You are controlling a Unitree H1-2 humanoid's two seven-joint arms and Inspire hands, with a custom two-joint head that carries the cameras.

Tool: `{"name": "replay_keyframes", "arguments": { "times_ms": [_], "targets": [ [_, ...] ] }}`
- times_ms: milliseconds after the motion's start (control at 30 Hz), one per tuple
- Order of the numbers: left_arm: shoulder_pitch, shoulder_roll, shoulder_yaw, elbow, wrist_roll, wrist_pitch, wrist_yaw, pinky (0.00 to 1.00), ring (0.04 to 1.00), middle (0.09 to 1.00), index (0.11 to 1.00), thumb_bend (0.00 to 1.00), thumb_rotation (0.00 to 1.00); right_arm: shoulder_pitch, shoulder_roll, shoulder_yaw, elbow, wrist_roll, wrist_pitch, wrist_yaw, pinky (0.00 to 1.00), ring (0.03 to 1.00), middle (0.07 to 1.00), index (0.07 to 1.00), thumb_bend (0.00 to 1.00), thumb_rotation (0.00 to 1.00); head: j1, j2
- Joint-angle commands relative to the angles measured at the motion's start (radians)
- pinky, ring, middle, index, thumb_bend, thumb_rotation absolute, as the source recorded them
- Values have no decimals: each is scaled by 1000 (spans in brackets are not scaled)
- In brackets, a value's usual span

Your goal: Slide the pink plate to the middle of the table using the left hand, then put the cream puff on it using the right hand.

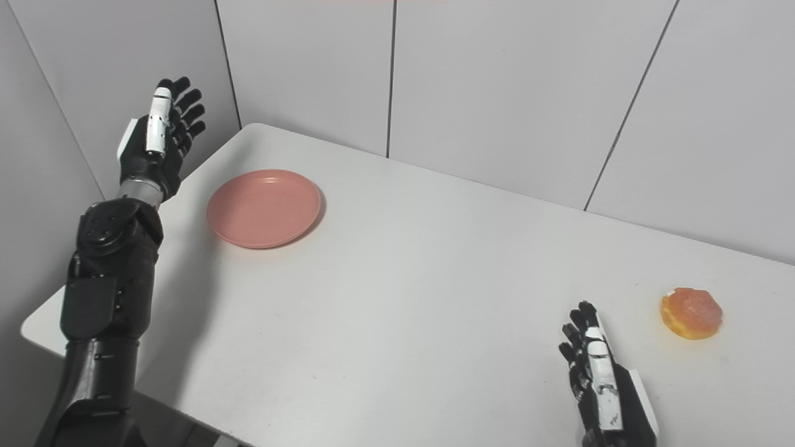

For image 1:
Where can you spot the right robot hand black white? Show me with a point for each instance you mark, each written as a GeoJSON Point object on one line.
{"type": "Point", "coordinates": [605, 388]}

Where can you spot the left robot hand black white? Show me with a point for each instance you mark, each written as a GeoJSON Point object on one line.
{"type": "Point", "coordinates": [158, 146]}

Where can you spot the orange cream puff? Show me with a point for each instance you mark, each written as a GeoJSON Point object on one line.
{"type": "Point", "coordinates": [691, 313]}

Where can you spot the pink round plate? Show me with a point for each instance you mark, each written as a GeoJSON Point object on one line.
{"type": "Point", "coordinates": [264, 208]}

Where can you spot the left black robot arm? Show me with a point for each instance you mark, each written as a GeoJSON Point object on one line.
{"type": "Point", "coordinates": [102, 310]}

